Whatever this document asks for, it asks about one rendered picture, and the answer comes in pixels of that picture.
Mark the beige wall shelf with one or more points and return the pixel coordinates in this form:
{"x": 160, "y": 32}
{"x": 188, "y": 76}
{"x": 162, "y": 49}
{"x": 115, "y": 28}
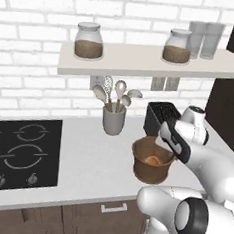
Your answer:
{"x": 143, "y": 64}

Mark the brown base cabinet door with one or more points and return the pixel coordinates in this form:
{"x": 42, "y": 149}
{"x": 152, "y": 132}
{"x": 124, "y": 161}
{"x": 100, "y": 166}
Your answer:
{"x": 16, "y": 222}

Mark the black toaster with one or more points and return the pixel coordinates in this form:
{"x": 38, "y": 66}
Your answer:
{"x": 155, "y": 120}

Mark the dark brown tall cabinet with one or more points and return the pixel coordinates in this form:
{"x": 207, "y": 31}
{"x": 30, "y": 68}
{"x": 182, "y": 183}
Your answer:
{"x": 228, "y": 112}

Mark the brown drawer front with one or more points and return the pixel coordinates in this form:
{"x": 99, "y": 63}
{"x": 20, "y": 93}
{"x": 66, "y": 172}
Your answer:
{"x": 92, "y": 225}

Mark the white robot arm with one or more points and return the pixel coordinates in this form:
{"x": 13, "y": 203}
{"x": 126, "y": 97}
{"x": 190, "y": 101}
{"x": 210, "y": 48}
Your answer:
{"x": 214, "y": 177}

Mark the grey utensil pot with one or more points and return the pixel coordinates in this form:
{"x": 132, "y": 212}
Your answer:
{"x": 113, "y": 123}

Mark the glass jar with brown contents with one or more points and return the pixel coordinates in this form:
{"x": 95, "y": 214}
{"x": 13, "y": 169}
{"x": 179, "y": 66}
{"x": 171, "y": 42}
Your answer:
{"x": 89, "y": 43}
{"x": 176, "y": 49}

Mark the grey wall outlet plate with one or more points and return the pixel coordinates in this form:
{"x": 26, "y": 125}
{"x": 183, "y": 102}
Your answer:
{"x": 157, "y": 83}
{"x": 172, "y": 84}

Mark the black hob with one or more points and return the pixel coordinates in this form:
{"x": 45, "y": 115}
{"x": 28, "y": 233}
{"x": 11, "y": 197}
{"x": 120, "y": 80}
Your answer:
{"x": 22, "y": 154}

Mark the brown round basket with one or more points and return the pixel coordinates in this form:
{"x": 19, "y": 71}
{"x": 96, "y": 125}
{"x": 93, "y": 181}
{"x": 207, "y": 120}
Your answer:
{"x": 144, "y": 170}

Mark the metal whisk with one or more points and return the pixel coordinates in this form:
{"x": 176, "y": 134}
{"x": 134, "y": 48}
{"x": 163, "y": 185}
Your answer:
{"x": 108, "y": 85}

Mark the orange round food item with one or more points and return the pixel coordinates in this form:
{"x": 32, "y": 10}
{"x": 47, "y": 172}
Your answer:
{"x": 152, "y": 160}

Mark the clear drinking glass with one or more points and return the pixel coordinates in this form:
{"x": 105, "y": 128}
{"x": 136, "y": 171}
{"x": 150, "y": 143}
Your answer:
{"x": 197, "y": 39}
{"x": 211, "y": 40}

